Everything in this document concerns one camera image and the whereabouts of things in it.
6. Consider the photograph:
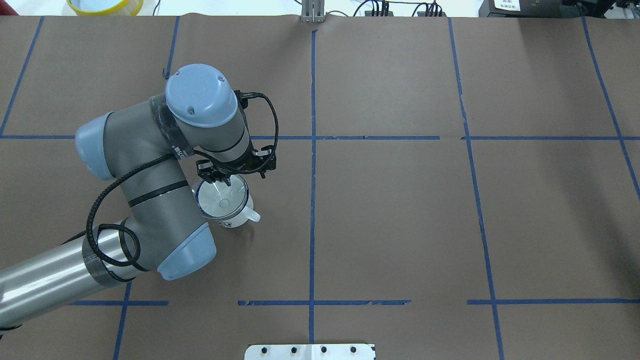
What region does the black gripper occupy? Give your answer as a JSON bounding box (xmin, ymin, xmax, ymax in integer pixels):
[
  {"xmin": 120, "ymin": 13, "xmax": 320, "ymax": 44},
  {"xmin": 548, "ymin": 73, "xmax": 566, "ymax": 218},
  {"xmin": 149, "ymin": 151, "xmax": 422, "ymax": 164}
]
[{"xmin": 195, "ymin": 146, "xmax": 277, "ymax": 186}]

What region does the clear glass funnel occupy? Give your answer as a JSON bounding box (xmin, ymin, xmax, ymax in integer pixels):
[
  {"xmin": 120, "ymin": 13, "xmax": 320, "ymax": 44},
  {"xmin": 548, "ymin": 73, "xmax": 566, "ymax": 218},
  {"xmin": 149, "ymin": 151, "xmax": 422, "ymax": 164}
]
[{"xmin": 191, "ymin": 174, "xmax": 253, "ymax": 221}]

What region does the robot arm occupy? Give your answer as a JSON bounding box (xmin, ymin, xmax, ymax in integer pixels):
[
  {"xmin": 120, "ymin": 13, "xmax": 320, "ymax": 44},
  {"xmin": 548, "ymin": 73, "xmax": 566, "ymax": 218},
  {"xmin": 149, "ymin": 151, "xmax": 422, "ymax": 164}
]
[{"xmin": 1, "ymin": 63, "xmax": 279, "ymax": 334}]

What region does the white enamel mug blue rim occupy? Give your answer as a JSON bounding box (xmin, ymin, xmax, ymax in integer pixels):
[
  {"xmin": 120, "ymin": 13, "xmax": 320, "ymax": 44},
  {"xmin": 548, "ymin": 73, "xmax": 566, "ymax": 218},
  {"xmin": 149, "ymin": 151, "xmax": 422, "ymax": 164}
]
[{"xmin": 214, "ymin": 194, "xmax": 262, "ymax": 229}]

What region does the yellow rimmed bowl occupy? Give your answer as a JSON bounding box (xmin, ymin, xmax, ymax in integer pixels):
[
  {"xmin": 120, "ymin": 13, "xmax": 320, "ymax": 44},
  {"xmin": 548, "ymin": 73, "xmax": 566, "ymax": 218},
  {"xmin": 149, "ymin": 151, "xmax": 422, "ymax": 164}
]
[{"xmin": 66, "ymin": 0, "xmax": 144, "ymax": 16}]

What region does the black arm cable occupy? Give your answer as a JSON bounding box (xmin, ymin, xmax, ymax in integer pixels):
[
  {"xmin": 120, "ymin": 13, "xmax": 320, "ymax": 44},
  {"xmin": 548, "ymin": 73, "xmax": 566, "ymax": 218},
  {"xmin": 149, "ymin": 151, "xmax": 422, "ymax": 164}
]
[{"xmin": 86, "ymin": 90, "xmax": 279, "ymax": 283}]

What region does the aluminium frame post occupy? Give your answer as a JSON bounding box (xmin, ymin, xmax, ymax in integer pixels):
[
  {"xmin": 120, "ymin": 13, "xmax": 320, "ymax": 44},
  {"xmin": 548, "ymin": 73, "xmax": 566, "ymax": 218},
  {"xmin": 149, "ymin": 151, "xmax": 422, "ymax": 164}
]
[{"xmin": 297, "ymin": 0, "xmax": 326, "ymax": 24}]

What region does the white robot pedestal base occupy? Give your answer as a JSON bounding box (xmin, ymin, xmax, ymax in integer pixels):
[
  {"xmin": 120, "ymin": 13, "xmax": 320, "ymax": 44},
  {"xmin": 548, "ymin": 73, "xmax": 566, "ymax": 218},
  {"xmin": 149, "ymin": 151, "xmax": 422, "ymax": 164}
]
[{"xmin": 244, "ymin": 343, "xmax": 377, "ymax": 360}]

